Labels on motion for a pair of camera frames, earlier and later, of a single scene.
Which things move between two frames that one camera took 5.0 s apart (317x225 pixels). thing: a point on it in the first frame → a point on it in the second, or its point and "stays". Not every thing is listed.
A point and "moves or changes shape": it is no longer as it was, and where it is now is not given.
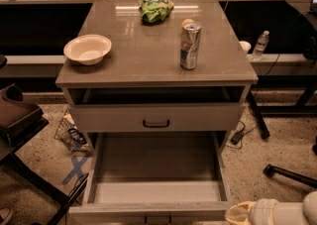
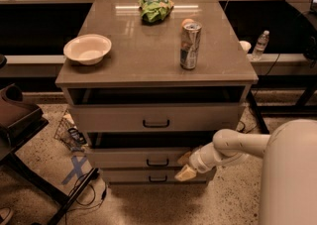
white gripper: x=260 y=213 → x=197 y=162
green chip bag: x=155 y=9 stays
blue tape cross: x=77 y=169 stays
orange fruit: x=187 y=21 stays
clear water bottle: x=261 y=46 stays
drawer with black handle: x=153 y=178 moves or changes shape
